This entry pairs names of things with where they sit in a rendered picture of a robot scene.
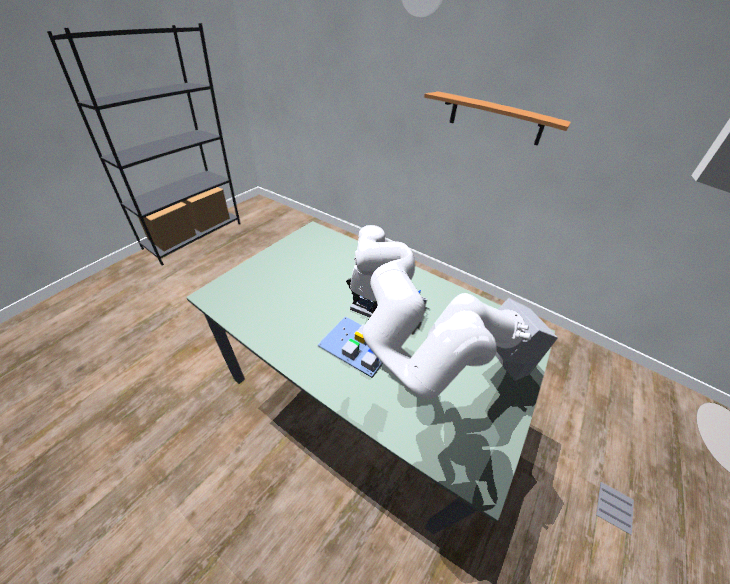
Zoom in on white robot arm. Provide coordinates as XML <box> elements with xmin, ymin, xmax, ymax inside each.
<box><xmin>354</xmin><ymin>226</ymin><xmax>532</xmax><ymax>399</ymax></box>

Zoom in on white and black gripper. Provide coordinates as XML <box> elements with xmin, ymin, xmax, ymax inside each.
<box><xmin>346</xmin><ymin>265</ymin><xmax>378</xmax><ymax>313</ymax></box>

